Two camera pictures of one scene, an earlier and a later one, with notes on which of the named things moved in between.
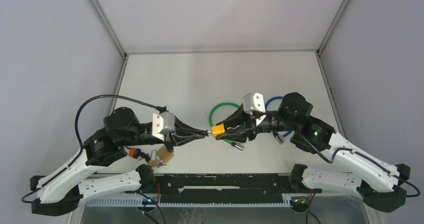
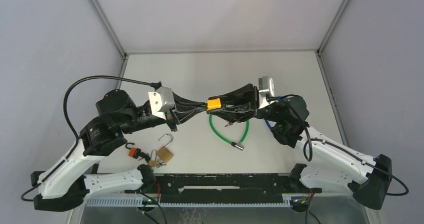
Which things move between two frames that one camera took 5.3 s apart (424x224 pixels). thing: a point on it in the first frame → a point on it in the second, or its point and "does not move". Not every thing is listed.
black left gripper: [174, 139] → [181, 114]
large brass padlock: [165, 155] does not move
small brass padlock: [152, 163] does not move
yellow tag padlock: [218, 129] → [213, 104]
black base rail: [226, 188] does not move
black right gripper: [238, 117] → [238, 113]
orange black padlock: [134, 152] does not move
